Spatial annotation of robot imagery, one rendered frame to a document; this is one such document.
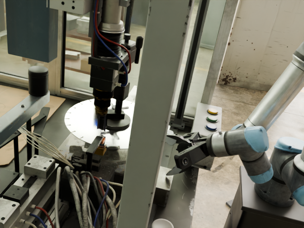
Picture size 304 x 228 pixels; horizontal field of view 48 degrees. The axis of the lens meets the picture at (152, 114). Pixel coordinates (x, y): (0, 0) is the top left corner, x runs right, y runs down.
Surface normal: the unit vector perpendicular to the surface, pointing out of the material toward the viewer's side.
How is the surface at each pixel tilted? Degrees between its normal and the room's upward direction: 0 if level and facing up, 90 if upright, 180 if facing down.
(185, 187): 0
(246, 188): 0
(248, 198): 0
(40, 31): 90
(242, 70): 90
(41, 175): 90
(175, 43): 90
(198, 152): 64
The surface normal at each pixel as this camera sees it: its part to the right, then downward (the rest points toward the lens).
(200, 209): 0.15, -0.87
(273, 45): -0.03, 0.49
